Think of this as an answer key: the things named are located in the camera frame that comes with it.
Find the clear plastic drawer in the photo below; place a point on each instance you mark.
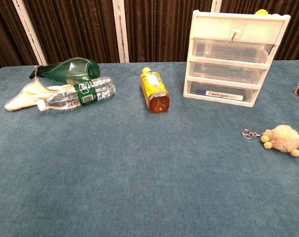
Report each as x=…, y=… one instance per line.
x=226, y=72
x=249, y=95
x=250, y=53

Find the white plastic drawer cabinet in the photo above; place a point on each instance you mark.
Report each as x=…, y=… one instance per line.
x=238, y=23

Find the yellow label tea bottle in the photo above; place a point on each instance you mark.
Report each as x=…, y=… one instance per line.
x=154, y=86

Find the blue velvet tablecloth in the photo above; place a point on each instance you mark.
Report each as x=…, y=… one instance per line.
x=139, y=160

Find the blue whiteboard marker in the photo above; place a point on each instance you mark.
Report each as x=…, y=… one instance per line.
x=223, y=95

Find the clear water bottle green label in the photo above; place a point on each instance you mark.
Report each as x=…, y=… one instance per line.
x=65, y=98

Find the dark brown curtain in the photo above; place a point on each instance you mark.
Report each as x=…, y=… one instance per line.
x=164, y=29

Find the green plastic bottle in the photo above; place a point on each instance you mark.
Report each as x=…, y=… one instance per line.
x=70, y=69

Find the cream cloth with stitched edge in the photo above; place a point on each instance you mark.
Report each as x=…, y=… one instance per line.
x=21, y=98

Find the small yellow plastic object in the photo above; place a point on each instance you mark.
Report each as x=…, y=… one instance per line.
x=261, y=11

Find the white frame post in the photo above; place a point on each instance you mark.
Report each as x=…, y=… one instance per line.
x=215, y=5
x=121, y=29
x=28, y=29

